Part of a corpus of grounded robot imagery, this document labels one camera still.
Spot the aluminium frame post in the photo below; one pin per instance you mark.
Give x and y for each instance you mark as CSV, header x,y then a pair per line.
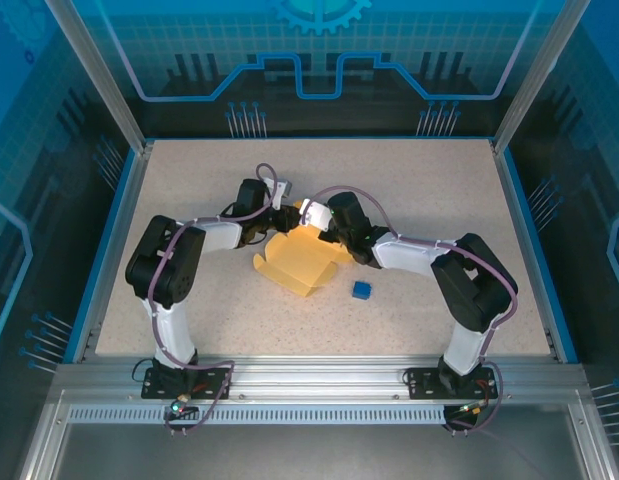
x,y
539,75
99,75

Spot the yellow power connector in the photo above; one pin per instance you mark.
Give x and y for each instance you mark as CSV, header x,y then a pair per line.
x,y
478,407
182,398

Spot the aluminium mounting rail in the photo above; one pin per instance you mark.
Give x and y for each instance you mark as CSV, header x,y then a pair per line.
x,y
314,380

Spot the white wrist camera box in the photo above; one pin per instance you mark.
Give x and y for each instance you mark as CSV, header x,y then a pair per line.
x,y
314,214
283,190

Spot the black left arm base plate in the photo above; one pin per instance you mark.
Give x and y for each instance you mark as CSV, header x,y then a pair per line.
x,y
159,387

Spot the blue toy brick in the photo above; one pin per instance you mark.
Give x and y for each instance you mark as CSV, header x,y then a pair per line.
x,y
362,291

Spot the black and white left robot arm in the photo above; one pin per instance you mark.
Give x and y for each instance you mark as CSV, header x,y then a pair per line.
x,y
161,265

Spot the yellow paper box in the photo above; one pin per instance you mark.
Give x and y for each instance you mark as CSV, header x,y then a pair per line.
x,y
299,260

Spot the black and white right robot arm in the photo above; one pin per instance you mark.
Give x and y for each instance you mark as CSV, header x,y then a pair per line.
x,y
474,285

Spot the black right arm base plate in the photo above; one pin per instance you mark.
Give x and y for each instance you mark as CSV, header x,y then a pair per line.
x,y
424,385

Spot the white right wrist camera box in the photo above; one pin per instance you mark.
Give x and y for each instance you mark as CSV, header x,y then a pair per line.
x,y
314,214

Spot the blue enclosure side trim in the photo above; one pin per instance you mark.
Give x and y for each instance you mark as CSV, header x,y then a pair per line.
x,y
565,340
75,340

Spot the aluminium side rail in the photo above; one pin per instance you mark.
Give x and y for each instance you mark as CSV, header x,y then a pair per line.
x,y
531,250
115,250

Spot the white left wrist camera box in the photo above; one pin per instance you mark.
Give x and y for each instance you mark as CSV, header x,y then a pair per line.
x,y
283,190

